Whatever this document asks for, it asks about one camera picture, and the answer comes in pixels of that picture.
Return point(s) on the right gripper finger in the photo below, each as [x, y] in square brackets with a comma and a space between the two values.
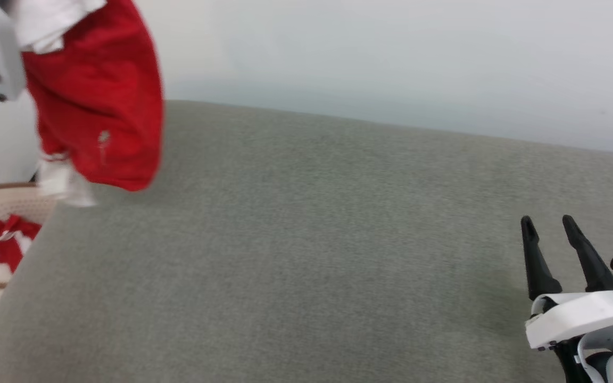
[588, 260]
[536, 266]

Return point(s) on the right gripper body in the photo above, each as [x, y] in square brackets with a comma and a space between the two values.
[578, 316]

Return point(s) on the red basketball jersey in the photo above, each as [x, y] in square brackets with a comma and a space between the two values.
[99, 80]

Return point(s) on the red and white garment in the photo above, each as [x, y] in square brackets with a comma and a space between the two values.
[11, 242]

